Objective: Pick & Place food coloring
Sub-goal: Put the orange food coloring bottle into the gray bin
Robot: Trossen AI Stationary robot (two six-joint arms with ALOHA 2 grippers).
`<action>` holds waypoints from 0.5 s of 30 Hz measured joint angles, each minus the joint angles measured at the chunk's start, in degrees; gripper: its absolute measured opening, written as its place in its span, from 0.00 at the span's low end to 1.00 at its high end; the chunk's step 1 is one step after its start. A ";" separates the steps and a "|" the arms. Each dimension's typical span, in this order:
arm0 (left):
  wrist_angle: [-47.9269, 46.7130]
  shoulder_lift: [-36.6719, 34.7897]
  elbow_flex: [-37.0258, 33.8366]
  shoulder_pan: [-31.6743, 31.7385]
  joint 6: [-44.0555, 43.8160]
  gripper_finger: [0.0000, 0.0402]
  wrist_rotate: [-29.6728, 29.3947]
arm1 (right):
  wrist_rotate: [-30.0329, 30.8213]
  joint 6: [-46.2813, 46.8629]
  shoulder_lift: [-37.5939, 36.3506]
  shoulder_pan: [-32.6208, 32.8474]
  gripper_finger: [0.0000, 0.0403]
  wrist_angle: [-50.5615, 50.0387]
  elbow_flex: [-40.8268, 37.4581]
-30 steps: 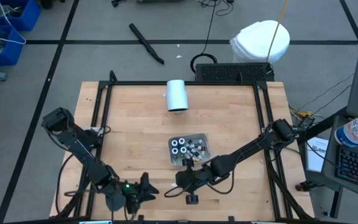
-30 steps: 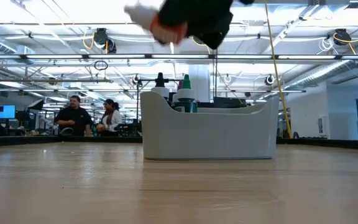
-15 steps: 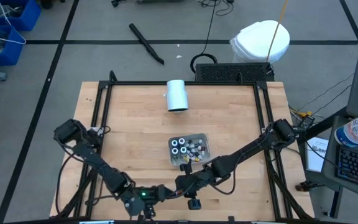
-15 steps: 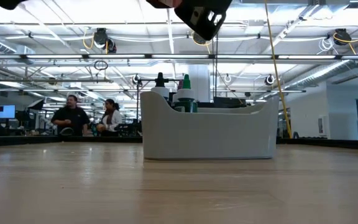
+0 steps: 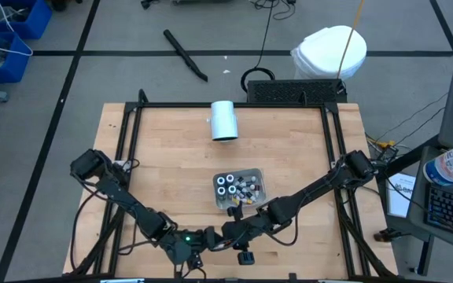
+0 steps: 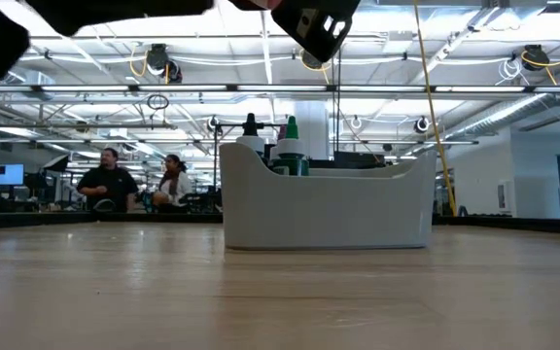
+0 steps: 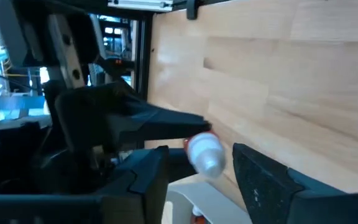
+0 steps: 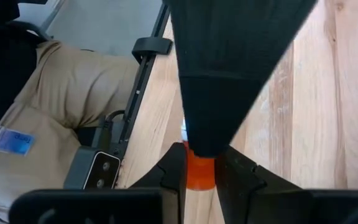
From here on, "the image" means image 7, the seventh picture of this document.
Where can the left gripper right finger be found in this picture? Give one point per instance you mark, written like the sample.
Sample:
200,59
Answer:
275,193

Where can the grey plastic bin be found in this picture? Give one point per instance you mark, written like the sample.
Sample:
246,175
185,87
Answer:
204,199

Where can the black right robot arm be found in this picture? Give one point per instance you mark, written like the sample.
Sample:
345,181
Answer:
17,155

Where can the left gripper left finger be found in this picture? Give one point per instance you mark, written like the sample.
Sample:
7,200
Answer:
120,193

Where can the small orange bottle white label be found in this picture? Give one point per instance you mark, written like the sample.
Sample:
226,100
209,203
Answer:
207,154

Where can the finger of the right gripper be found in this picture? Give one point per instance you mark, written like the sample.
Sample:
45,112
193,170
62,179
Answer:
135,118
180,163

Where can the black clamp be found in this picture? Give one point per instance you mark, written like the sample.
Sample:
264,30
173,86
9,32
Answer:
192,8

